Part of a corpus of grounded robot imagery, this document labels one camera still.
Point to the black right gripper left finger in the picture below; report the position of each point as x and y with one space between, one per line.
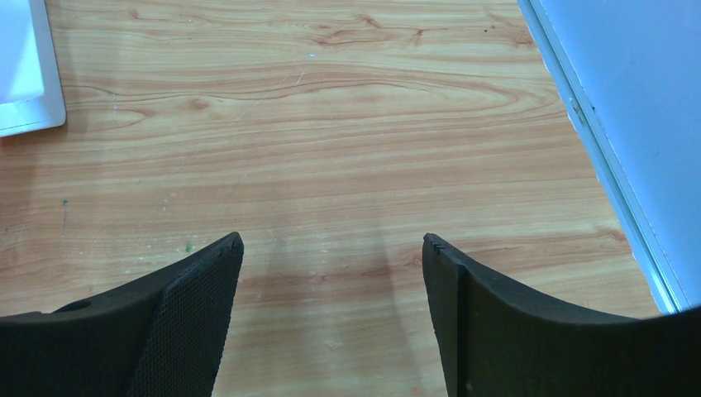
160 335

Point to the white rack base foot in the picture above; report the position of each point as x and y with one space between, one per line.
31 93

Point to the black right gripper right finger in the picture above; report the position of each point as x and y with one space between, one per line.
500 337

